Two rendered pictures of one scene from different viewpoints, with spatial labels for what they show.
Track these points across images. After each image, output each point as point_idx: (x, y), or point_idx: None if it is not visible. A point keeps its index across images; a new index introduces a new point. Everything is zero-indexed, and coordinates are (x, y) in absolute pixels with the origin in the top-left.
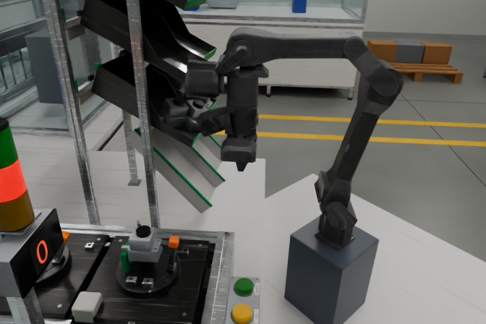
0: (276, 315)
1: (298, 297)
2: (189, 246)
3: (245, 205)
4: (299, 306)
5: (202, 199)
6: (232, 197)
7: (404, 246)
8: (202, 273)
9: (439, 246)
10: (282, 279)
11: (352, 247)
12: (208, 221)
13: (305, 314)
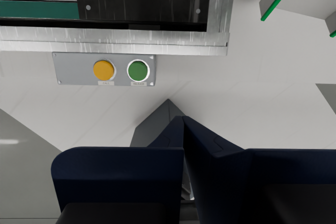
0: (150, 91)
1: (157, 113)
2: None
3: (306, 60)
4: (156, 110)
5: None
6: (326, 42)
7: None
8: (150, 20)
9: None
10: (189, 97)
11: None
12: (282, 14)
13: (151, 113)
